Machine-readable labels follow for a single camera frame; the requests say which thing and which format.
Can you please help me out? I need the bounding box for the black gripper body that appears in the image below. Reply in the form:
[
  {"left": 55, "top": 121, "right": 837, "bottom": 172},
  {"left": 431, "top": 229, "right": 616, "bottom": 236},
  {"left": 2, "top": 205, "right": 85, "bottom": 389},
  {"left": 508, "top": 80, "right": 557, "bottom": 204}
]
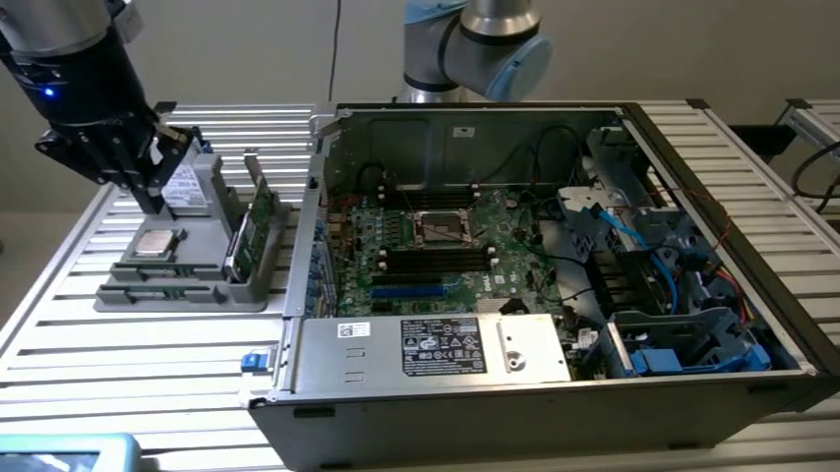
[{"left": 0, "top": 27, "right": 162, "bottom": 138}]

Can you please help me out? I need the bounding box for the disk with white label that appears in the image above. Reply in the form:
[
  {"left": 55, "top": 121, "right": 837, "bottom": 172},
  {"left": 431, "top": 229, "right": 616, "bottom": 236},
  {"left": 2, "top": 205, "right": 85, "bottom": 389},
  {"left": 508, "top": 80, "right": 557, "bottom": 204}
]
[{"left": 161, "top": 160, "right": 202, "bottom": 218}]

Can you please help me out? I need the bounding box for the silver CPU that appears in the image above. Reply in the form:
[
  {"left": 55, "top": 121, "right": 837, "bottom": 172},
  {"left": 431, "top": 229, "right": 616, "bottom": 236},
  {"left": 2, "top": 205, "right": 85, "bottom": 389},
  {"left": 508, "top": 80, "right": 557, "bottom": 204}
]
[{"left": 130, "top": 228, "right": 181, "bottom": 259}]

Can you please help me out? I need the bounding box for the green graphics card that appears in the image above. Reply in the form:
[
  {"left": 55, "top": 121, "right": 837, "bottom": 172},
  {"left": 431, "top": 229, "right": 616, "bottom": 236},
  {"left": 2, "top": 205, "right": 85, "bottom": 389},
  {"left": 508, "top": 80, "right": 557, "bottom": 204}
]
[{"left": 222, "top": 148, "right": 278, "bottom": 285}]

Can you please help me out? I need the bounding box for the grey parts rack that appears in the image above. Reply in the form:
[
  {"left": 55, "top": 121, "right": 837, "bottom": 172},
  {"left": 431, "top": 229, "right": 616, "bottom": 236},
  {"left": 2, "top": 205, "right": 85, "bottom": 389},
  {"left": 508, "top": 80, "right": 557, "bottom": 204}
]
[{"left": 93, "top": 125, "right": 294, "bottom": 314}]

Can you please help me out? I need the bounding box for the blue case latch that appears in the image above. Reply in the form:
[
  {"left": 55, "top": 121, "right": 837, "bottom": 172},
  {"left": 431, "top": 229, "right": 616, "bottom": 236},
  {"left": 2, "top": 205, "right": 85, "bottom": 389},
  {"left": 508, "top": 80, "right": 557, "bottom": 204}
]
[{"left": 240, "top": 347, "right": 274, "bottom": 372}]

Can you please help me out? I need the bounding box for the black expansion slot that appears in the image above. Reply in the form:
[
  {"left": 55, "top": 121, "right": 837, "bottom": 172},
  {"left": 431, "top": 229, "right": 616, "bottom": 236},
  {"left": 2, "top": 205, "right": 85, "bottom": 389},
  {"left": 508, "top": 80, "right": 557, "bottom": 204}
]
[{"left": 372, "top": 275, "right": 444, "bottom": 288}]

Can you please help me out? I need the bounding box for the CPU socket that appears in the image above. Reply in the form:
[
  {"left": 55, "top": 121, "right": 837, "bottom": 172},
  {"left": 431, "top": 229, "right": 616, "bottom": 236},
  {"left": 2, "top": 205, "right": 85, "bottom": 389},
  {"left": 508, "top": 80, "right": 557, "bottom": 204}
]
[{"left": 409, "top": 207, "right": 483, "bottom": 248}]

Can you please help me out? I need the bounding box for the blue expansion slot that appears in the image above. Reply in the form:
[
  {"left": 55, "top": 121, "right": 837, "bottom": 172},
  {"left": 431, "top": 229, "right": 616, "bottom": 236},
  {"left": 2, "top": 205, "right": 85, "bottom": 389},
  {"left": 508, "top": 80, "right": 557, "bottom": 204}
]
[{"left": 369, "top": 286, "right": 444, "bottom": 300}]

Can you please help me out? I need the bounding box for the silver power supply unit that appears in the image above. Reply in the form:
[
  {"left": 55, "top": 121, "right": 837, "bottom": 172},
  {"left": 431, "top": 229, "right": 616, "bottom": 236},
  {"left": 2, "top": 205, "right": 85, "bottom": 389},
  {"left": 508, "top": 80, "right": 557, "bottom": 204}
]
[{"left": 286, "top": 313, "right": 574, "bottom": 395}]

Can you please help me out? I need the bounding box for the green motherboard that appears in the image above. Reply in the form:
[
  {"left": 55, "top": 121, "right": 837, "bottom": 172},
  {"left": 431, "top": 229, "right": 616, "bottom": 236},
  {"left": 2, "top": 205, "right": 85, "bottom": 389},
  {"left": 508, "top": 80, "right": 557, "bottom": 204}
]
[{"left": 333, "top": 188, "right": 568, "bottom": 319}]

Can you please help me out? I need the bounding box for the silver disk bay cage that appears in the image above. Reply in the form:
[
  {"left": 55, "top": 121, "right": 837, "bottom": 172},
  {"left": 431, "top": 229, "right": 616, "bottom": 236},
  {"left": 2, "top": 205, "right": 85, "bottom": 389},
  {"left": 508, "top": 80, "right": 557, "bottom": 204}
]
[{"left": 556, "top": 125, "right": 659, "bottom": 250}]

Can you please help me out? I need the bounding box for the open black PC case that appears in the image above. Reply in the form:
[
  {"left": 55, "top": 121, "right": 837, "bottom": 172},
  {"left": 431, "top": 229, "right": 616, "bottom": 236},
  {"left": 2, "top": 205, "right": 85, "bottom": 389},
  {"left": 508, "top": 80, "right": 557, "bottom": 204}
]
[{"left": 248, "top": 100, "right": 840, "bottom": 471}]

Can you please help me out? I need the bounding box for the blue disk bay caddy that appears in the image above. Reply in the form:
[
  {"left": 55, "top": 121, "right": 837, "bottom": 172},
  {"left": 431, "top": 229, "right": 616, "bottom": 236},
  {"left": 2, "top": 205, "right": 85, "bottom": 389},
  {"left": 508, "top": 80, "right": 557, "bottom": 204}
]
[{"left": 615, "top": 342, "right": 771, "bottom": 379}]

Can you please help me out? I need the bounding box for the metal slat side table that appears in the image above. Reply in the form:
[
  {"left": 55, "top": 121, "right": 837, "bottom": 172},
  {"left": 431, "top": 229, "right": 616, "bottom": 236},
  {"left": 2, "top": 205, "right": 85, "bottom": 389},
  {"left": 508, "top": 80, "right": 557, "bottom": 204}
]
[{"left": 777, "top": 97, "right": 840, "bottom": 161}]

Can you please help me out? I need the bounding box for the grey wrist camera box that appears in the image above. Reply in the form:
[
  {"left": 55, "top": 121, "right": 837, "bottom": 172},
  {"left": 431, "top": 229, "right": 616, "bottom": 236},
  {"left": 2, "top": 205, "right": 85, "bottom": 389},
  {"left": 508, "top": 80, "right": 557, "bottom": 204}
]
[{"left": 111, "top": 0, "right": 148, "bottom": 43}]

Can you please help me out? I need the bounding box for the thin black hanging cable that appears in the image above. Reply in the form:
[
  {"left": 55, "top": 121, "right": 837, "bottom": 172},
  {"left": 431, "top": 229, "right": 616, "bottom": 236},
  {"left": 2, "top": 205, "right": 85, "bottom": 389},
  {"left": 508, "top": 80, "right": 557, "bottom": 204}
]
[{"left": 325, "top": 0, "right": 345, "bottom": 104}]

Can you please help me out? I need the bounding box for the black wire inside case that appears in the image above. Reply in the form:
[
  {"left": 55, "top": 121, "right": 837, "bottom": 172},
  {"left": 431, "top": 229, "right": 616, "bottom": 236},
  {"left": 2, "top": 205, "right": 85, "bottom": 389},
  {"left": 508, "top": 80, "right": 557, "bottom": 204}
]
[{"left": 489, "top": 124, "right": 587, "bottom": 191}]

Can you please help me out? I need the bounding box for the blue data wire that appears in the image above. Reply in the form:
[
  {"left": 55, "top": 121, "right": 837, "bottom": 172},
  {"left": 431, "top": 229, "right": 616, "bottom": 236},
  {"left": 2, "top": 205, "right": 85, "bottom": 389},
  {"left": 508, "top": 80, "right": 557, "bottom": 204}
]
[{"left": 592, "top": 207, "right": 686, "bottom": 317}]

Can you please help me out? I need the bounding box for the red wire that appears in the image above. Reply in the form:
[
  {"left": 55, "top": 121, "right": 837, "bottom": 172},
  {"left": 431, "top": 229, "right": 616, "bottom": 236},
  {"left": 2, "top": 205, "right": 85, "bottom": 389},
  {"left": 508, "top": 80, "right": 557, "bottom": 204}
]
[{"left": 654, "top": 170, "right": 738, "bottom": 258}]

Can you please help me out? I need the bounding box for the thick black looped cable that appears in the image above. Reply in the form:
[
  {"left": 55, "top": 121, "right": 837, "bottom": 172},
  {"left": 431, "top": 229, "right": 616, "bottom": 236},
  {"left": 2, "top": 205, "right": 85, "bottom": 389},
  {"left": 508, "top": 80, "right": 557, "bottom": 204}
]
[{"left": 793, "top": 141, "right": 840, "bottom": 214}]

